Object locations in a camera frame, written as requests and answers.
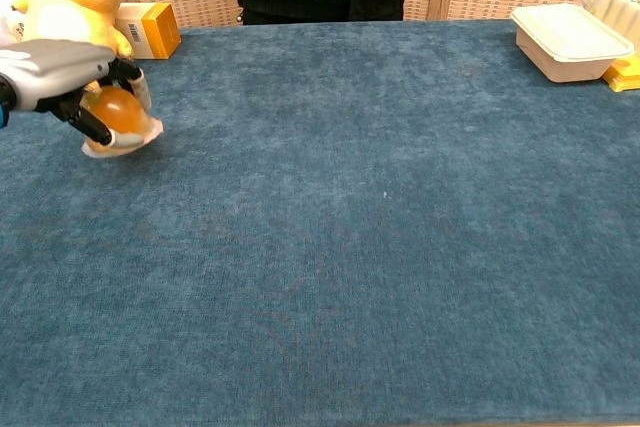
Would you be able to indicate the teal fabric table cloth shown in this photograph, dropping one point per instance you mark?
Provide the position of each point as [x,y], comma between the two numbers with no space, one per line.
[320,227]

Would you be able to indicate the white paper package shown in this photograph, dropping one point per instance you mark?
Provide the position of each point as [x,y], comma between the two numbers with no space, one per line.
[9,22]

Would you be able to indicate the yellow flat box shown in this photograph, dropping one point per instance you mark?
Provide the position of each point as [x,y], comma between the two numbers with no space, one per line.
[625,76]

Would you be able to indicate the yellow plush toy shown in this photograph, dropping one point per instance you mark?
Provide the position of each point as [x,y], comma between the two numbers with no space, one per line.
[75,7]

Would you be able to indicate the cream fluted plastic tray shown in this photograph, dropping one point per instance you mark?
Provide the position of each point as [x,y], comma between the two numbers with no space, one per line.
[617,4]

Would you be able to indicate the white and orange carton box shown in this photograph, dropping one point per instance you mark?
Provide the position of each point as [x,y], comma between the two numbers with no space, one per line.
[150,29]

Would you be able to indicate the beige lidded food container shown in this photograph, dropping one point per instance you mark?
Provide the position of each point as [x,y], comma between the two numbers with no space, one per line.
[567,44]

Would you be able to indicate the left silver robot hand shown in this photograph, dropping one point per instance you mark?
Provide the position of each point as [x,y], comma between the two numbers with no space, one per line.
[50,72]

